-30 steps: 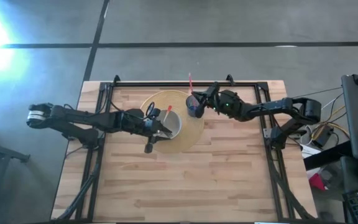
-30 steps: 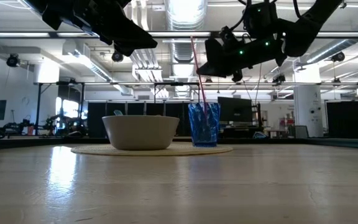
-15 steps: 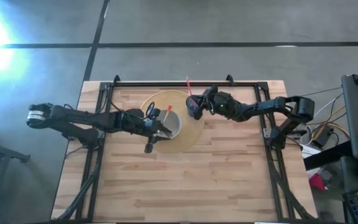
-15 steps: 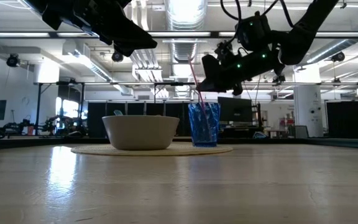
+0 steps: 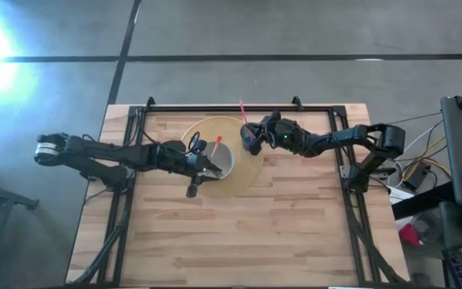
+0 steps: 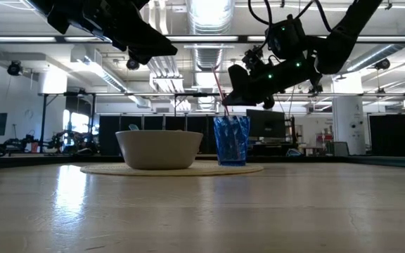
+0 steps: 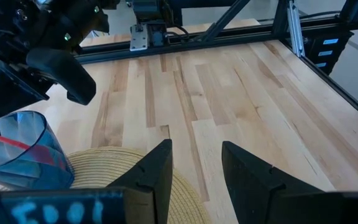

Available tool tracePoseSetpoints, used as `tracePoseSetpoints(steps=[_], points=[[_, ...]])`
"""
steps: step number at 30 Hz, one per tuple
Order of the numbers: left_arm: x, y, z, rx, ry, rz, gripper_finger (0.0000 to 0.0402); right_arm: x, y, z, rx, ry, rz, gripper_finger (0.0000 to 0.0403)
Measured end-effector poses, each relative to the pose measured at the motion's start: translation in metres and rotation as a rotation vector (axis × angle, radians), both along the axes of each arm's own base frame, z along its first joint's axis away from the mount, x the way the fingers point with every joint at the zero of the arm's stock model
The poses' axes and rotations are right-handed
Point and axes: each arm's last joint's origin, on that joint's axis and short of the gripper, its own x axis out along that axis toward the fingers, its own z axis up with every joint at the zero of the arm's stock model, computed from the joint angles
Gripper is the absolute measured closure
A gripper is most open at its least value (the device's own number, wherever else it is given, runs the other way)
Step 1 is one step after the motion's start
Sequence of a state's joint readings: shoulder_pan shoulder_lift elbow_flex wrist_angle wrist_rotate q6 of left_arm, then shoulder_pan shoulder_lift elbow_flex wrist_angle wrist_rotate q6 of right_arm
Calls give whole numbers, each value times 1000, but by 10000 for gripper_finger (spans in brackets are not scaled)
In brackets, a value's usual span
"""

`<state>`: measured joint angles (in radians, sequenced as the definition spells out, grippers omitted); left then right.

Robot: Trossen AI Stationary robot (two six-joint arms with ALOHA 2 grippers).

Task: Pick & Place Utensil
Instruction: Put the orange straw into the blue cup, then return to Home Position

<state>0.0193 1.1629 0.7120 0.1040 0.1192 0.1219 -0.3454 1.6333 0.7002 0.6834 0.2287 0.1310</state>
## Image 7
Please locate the round woven straw placemat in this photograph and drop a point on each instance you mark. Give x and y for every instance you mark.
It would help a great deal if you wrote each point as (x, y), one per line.
(104, 165)

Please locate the blue faceted plastic cup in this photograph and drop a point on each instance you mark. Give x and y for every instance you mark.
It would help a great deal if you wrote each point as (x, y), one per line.
(26, 175)

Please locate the black drawer cabinet blue labels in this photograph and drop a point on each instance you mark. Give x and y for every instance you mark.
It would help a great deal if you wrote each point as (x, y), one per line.
(312, 49)

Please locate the red drinking straw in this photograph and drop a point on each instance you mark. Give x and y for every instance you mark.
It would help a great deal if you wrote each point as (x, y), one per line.
(2, 139)

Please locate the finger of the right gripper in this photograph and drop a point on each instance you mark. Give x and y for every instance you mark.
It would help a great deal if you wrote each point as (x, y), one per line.
(70, 77)
(5, 93)

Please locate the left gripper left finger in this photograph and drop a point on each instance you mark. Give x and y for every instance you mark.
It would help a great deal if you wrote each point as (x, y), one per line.
(154, 186)

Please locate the black aluminium table frame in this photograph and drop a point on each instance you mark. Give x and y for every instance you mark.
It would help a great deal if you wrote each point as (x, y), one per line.
(197, 43)

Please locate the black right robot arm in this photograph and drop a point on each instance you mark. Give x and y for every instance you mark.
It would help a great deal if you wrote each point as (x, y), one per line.
(149, 12)

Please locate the silver mounting bracket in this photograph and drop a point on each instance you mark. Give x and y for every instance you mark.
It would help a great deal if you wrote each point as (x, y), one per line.
(139, 39)

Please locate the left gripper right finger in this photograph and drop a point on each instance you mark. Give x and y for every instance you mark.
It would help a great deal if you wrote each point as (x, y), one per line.
(247, 186)

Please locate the silver aluminium post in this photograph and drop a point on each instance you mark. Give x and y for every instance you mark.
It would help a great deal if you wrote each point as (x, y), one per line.
(295, 28)

